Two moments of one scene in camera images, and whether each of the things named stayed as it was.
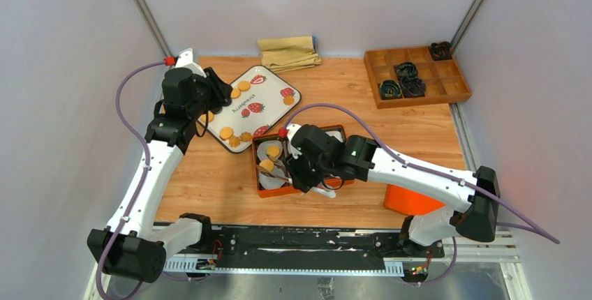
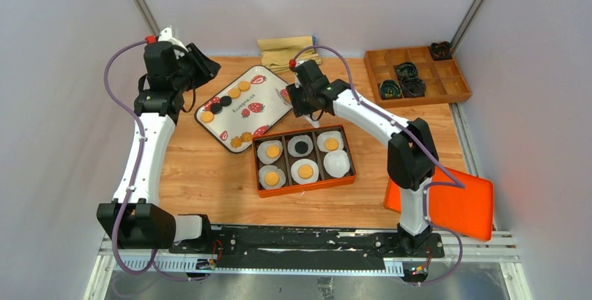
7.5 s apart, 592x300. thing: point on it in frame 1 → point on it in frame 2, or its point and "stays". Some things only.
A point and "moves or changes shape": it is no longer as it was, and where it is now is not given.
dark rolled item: [405, 70] stays
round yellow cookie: [210, 116] stays
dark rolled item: [413, 87] stays
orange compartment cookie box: [271, 173] stays
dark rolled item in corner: [441, 51] stays
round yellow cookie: [225, 132] moves or changes shape
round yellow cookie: [273, 151] stays
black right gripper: [300, 178] → [294, 91]
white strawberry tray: [261, 98] stays
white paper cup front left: [269, 182] stays
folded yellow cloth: [286, 54] stays
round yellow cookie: [267, 165] → [271, 178]
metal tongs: [320, 189] → [315, 123]
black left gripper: [220, 91] → [206, 69]
